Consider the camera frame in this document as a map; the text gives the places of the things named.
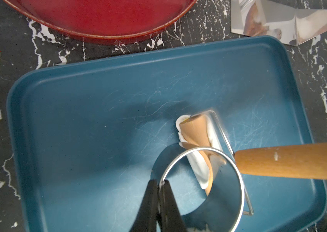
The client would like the round red tray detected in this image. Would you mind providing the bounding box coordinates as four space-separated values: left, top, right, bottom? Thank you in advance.
6 0 196 45

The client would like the blue rectangular tray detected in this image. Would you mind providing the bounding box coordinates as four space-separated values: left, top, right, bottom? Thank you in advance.
7 37 313 232

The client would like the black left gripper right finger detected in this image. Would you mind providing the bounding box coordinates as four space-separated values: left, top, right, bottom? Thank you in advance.
158 180 187 232

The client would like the round metal cutter ring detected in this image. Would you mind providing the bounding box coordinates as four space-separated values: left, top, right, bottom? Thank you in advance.
151 143 245 232

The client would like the wooden dough roller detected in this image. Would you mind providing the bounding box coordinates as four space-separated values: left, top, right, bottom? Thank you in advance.
183 110 327 180

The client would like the metal scraper wooden handle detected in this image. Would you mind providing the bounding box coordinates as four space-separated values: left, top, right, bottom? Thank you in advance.
231 1 327 46

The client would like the white dough piece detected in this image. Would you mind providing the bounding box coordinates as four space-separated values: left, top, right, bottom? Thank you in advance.
176 114 223 195

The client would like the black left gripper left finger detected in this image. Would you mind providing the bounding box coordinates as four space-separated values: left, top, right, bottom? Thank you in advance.
130 180 158 232

